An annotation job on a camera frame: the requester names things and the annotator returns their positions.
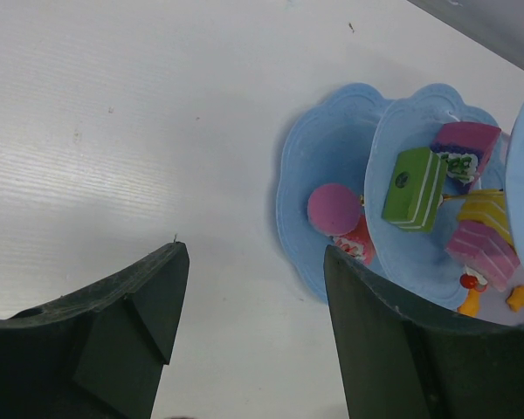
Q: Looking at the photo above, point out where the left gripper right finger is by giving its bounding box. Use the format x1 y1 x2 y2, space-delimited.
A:
324 246 524 418

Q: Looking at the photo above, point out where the purple cake slice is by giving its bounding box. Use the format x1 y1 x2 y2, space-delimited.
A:
431 121 501 195

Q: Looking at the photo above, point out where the orange cookie right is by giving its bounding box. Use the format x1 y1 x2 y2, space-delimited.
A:
507 285 524 313

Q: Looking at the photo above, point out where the pink strawberry cake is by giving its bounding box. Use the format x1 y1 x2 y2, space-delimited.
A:
445 220 520 292

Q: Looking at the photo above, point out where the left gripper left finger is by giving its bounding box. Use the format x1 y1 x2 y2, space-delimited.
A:
0 242 190 418

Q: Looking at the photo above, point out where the blue three-tier cake stand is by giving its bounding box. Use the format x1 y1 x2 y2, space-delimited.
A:
275 80 524 312

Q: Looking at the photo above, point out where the purple serving tray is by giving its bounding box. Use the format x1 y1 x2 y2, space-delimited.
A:
477 266 524 326

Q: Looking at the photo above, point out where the orange cookie left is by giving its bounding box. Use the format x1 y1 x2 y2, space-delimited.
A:
457 289 481 318

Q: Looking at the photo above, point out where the green striped macaron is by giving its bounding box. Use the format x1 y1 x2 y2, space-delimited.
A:
382 147 447 233

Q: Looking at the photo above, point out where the orange cookie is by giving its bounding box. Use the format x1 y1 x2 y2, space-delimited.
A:
457 289 481 318
507 285 524 313

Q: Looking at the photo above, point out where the red pink macaron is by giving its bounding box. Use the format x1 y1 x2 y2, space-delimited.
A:
332 215 376 265

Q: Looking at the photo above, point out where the yellow pink cake slice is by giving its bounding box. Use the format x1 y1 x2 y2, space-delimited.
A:
457 189 514 247

